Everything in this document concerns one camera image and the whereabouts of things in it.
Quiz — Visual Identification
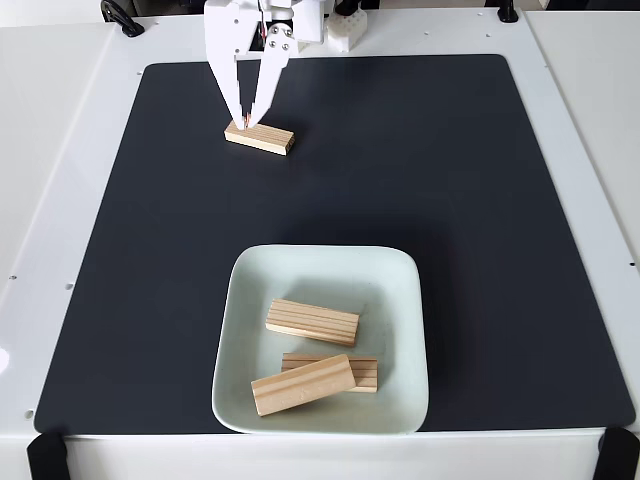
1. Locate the grooved wooden block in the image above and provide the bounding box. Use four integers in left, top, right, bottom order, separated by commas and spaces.
223, 117, 296, 158
265, 298, 362, 348
281, 352, 379, 394
250, 353, 358, 417

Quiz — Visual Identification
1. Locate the pale green square plate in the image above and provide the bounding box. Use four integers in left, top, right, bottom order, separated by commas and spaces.
210, 243, 431, 435

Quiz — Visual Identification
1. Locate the black rubber mat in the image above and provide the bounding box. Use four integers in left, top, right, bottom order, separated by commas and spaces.
33, 53, 636, 435

